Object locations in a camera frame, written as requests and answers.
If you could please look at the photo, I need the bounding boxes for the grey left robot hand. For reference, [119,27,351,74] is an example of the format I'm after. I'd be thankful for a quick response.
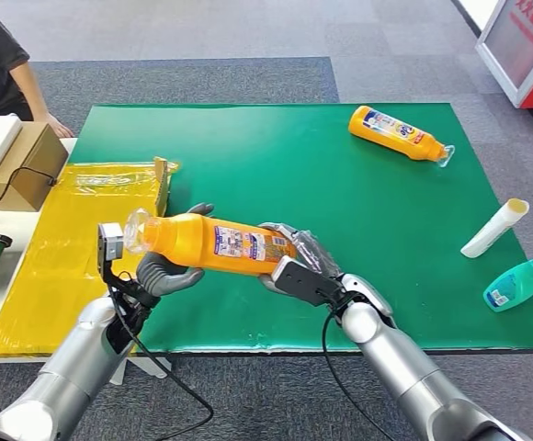
[136,202,214,299]

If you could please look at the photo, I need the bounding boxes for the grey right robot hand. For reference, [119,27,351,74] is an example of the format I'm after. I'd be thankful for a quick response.
[257,221,343,298]

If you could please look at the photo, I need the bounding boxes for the orange bottle with clear cap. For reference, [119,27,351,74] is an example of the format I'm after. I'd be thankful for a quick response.
[348,105,456,168]
[123,208,298,277]

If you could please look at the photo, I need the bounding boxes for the white tube bottle yellow end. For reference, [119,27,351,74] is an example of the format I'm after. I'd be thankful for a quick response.
[460,198,530,260]

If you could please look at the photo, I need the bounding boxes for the teal plastic bottle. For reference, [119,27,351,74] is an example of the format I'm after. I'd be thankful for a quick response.
[483,259,533,313]

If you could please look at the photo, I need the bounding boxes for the green table mat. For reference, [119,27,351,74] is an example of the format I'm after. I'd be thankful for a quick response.
[67,103,533,356]

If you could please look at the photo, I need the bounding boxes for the yellow film covered cardboard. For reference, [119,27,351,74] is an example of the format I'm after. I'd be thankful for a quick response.
[0,156,180,359]

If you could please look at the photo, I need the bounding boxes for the brown cardboard box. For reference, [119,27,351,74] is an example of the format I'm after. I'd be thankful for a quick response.
[0,120,69,213]

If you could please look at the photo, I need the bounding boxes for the red and white sign cabinet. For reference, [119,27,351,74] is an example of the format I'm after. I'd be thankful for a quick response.
[475,0,533,109]

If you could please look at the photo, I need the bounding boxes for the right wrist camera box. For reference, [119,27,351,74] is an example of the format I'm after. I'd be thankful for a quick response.
[271,255,346,309]

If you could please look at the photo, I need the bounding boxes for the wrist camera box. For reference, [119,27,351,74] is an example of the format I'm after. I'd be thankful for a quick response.
[97,222,125,277]
[271,255,346,309]

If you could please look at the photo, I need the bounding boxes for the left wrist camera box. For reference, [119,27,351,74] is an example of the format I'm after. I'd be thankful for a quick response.
[97,222,125,277]

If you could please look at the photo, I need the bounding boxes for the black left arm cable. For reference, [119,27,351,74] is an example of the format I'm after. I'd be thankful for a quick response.
[104,277,215,441]

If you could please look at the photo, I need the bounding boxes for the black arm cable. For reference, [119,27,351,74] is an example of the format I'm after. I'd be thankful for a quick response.
[104,277,215,441]
[322,304,396,441]

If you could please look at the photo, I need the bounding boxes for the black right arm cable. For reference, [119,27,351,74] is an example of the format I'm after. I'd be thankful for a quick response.
[322,304,396,441]

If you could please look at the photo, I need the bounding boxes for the thin black device cable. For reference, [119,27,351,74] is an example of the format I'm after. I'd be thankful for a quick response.
[0,166,58,235]

